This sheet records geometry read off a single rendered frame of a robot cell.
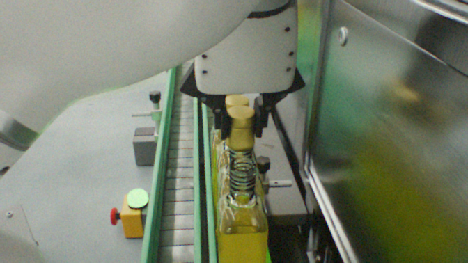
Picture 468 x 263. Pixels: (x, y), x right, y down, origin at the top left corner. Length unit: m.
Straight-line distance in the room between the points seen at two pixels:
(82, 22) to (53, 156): 1.07
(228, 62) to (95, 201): 0.71
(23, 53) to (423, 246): 0.30
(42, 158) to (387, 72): 1.04
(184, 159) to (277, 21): 0.58
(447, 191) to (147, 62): 0.22
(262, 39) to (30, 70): 0.22
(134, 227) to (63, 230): 0.18
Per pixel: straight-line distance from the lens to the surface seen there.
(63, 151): 1.24
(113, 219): 0.87
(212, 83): 0.38
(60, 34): 0.17
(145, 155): 1.07
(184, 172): 0.83
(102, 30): 0.17
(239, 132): 0.43
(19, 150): 0.21
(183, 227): 0.71
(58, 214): 1.00
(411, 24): 0.33
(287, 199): 0.77
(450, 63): 0.29
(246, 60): 0.36
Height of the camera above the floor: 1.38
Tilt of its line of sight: 31 degrees down
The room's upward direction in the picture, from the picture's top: straight up
